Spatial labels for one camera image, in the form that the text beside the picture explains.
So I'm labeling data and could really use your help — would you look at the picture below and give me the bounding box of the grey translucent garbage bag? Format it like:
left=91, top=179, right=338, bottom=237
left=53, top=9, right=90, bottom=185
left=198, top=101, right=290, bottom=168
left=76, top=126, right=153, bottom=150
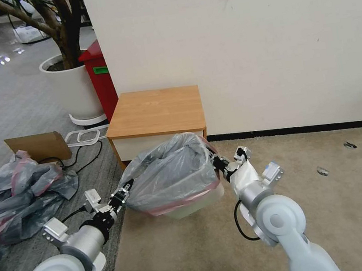
left=112, top=128, right=225, bottom=221

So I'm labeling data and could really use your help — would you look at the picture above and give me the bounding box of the white wire frame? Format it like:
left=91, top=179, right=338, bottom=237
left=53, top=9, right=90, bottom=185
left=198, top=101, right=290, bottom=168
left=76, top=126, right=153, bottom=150
left=63, top=124, right=112, bottom=148

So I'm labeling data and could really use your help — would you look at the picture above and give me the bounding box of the black floor cable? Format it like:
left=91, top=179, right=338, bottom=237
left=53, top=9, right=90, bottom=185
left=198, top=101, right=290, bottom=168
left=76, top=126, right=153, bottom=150
left=35, top=138, right=107, bottom=178

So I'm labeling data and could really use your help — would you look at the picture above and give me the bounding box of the white plastic trash can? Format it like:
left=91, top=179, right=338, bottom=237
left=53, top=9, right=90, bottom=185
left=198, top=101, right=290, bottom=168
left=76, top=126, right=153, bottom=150
left=146, top=167, right=228, bottom=225

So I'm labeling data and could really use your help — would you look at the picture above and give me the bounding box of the brown cardboard piece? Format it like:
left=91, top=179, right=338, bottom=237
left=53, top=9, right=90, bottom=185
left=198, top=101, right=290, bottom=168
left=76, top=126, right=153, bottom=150
left=4, top=129, right=74, bottom=169

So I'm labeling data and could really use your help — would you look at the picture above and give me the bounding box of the wooden bedside cabinet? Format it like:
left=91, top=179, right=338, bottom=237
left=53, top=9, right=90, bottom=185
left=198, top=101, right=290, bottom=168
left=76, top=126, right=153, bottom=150
left=101, top=82, right=212, bottom=173

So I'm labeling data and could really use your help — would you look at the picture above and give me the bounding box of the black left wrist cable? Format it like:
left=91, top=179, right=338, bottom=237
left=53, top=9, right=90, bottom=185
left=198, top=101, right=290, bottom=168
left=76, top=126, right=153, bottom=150
left=58, top=204, right=95, bottom=225

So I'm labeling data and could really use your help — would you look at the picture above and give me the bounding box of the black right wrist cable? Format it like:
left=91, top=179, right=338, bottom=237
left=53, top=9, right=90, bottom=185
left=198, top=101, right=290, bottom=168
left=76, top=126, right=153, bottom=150
left=232, top=198, right=263, bottom=244

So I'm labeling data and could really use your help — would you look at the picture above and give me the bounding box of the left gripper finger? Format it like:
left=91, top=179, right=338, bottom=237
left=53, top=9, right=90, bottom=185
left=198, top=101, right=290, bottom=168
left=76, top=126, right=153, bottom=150
left=108, top=178, right=137, bottom=202
left=103, top=193, right=133, bottom=217

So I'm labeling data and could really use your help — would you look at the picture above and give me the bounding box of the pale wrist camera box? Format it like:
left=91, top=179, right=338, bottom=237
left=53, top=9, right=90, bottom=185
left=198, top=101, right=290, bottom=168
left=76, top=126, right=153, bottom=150
left=84, top=188, right=104, bottom=212
left=232, top=145, right=253, bottom=166

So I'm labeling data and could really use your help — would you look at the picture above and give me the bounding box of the pile of grey garbage bags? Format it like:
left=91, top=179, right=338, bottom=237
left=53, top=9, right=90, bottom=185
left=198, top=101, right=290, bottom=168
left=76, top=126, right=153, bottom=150
left=0, top=142, right=89, bottom=266

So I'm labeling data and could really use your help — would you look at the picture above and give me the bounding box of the white round planter pot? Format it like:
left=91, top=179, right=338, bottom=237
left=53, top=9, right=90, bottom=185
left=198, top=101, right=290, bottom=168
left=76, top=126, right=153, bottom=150
left=37, top=47, right=108, bottom=127

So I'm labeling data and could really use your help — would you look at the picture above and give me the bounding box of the white background bag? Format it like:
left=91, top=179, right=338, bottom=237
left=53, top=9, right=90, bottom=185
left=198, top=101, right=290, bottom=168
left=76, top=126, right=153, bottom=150
left=11, top=23, right=45, bottom=46

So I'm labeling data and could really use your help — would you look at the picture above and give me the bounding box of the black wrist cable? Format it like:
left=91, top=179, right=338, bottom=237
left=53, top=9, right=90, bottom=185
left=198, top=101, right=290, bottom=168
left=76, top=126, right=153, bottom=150
left=232, top=198, right=263, bottom=244
left=58, top=204, right=95, bottom=225

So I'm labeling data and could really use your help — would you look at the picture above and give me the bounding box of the white planter saucer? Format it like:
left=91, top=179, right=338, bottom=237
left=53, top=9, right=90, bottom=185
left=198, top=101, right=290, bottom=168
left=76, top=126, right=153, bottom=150
left=68, top=108, right=109, bottom=129

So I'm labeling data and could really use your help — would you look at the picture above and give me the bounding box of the brown tree trunk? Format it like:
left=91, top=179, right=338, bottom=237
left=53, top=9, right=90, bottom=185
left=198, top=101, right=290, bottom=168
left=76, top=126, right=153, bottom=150
left=0, top=0, right=91, bottom=78

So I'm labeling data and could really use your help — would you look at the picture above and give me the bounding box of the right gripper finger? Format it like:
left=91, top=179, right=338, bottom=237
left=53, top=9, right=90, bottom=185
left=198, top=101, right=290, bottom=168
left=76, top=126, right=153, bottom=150
left=213, top=154, right=232, bottom=173
left=205, top=145, right=221, bottom=165

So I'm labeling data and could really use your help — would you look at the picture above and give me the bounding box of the red bin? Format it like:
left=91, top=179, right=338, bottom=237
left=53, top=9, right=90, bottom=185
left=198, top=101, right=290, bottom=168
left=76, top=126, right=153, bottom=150
left=76, top=37, right=122, bottom=126

